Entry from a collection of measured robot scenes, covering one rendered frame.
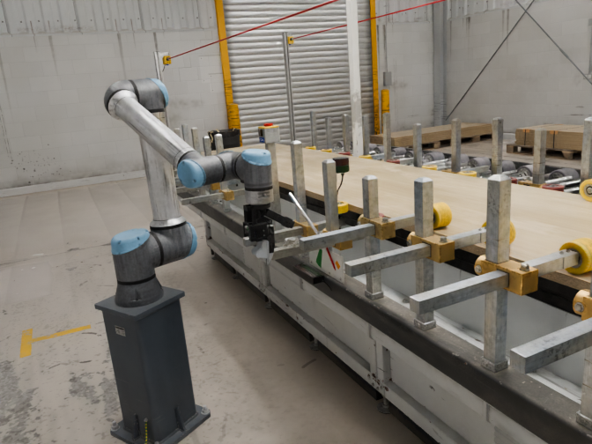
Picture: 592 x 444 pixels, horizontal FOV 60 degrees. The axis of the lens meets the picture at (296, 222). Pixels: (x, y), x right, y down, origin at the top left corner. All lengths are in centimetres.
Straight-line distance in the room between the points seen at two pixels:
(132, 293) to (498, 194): 143
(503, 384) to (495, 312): 16
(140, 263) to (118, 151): 734
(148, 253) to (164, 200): 22
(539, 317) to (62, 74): 851
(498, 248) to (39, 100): 853
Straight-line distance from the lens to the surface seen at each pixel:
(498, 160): 267
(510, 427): 141
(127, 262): 206
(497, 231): 119
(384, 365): 220
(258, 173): 158
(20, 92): 925
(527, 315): 151
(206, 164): 161
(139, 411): 231
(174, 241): 212
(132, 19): 945
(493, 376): 131
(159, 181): 209
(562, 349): 94
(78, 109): 926
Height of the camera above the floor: 139
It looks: 15 degrees down
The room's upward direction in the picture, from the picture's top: 5 degrees counter-clockwise
